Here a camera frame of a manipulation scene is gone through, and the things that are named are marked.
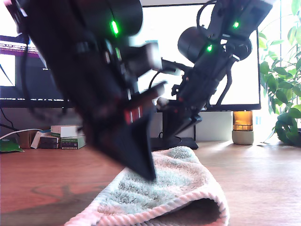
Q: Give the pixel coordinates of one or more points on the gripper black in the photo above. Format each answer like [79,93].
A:
[200,94]

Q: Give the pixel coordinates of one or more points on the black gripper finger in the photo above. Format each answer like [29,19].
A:
[136,146]

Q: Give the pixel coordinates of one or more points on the fluffy white mint tea towel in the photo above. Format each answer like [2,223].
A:
[164,193]

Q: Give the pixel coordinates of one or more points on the amber jar with pale base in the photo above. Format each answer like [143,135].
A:
[242,139]

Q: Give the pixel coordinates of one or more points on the white box with green label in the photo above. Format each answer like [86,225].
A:
[70,143]

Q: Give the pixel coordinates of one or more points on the large black monitor with stand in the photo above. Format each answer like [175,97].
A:
[240,82]

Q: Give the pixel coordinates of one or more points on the long white box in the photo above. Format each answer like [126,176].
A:
[65,130]

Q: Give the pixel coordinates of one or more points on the small dark brown box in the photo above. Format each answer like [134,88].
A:
[49,146]
[49,140]

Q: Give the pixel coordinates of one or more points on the green leafy houseplant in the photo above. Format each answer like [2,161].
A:
[289,127]

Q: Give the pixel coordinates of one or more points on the brown cardboard box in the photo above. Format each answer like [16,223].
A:
[24,140]

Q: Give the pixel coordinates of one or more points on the green plastic bag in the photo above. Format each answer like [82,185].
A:
[9,146]

